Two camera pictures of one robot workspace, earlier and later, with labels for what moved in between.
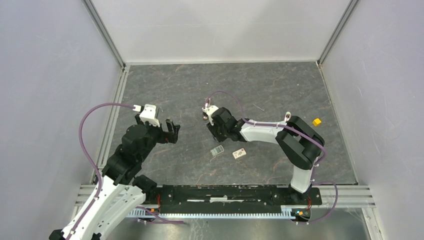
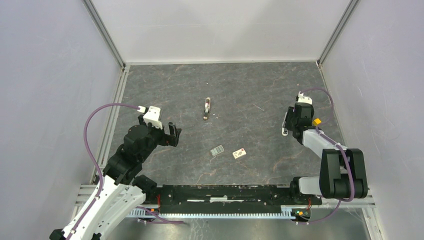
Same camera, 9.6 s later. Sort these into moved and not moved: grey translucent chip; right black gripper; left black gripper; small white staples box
Moved: right black gripper
Not moved: left black gripper; small white staples box; grey translucent chip
